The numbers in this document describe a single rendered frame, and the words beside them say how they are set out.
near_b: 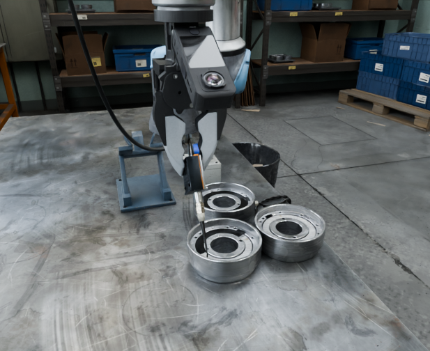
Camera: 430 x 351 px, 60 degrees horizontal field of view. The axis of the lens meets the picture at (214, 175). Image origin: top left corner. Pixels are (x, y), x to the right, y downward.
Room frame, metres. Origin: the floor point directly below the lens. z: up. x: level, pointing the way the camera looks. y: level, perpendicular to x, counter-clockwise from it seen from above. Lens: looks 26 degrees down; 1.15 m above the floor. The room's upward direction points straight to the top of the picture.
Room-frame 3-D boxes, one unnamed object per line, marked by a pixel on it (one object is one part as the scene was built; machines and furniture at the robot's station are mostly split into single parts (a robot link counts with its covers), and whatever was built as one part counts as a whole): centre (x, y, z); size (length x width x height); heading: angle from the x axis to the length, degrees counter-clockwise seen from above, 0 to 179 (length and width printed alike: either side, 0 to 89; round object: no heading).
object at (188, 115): (1.04, 0.11, 0.85); 0.15 x 0.15 x 0.10
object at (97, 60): (3.92, 1.30, 0.64); 0.49 x 0.40 x 0.37; 112
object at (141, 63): (4.10, 0.80, 0.56); 0.52 x 0.38 x 0.22; 104
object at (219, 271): (0.43, -0.01, 0.82); 0.10 x 0.10 x 0.04
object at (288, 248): (0.48, -0.11, 0.82); 0.10 x 0.10 x 0.04
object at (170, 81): (0.50, 0.04, 1.07); 0.09 x 0.08 x 0.12; 17
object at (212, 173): (0.71, 0.03, 0.82); 0.08 x 0.07 x 0.05; 17
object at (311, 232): (0.48, -0.11, 0.82); 0.08 x 0.08 x 0.02
